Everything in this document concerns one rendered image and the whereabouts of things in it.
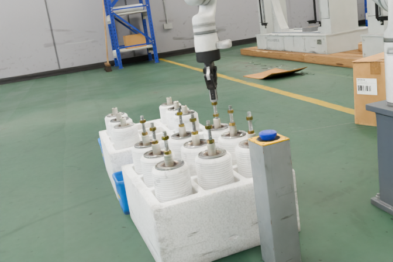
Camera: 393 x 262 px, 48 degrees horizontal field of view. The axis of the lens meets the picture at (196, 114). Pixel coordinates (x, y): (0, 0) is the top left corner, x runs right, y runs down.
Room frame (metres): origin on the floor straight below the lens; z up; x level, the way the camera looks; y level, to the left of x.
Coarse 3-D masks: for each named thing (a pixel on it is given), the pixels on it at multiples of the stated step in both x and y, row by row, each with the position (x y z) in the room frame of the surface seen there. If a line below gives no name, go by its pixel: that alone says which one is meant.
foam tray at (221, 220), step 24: (144, 192) 1.07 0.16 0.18; (216, 192) 1.01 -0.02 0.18; (240, 192) 1.03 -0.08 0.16; (144, 216) 1.07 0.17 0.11; (168, 216) 0.96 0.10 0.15; (192, 216) 0.98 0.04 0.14; (216, 216) 1.00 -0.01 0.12; (240, 216) 1.02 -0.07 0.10; (144, 240) 1.14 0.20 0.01; (168, 240) 0.96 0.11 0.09; (192, 240) 0.98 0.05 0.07; (216, 240) 1.00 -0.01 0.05; (240, 240) 1.02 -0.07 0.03
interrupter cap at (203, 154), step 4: (216, 148) 1.12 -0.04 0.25; (200, 152) 1.11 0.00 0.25; (204, 152) 1.10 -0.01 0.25; (216, 152) 1.10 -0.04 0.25; (220, 152) 1.09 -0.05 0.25; (224, 152) 1.08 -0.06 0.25; (200, 156) 1.07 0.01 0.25; (204, 156) 1.07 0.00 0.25; (208, 156) 1.06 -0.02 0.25; (212, 156) 1.06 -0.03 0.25; (216, 156) 1.05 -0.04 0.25; (220, 156) 1.06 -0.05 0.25
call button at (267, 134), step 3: (261, 132) 0.95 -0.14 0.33; (264, 132) 0.95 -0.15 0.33; (267, 132) 0.94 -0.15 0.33; (270, 132) 0.94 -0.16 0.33; (273, 132) 0.94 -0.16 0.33; (276, 132) 0.94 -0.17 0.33; (261, 135) 0.94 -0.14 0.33; (264, 135) 0.93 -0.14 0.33; (267, 135) 0.93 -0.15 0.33; (270, 135) 0.93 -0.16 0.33; (273, 135) 0.93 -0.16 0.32; (276, 135) 0.94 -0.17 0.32; (261, 138) 0.95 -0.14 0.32; (264, 138) 0.94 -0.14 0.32; (267, 138) 0.93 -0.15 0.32; (270, 138) 0.93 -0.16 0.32; (273, 138) 0.94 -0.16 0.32
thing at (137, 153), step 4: (160, 144) 1.26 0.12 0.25; (132, 148) 1.26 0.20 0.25; (136, 148) 1.25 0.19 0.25; (144, 148) 1.24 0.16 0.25; (148, 148) 1.23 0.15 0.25; (160, 148) 1.25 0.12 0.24; (132, 152) 1.26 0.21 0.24; (136, 152) 1.23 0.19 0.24; (140, 152) 1.23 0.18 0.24; (144, 152) 1.23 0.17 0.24; (136, 156) 1.24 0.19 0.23; (140, 156) 1.23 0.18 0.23; (136, 160) 1.24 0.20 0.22; (136, 164) 1.24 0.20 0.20; (140, 164) 1.23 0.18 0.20; (136, 168) 1.24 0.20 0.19; (140, 168) 1.23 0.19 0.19; (136, 172) 1.25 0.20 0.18; (140, 172) 1.23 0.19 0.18
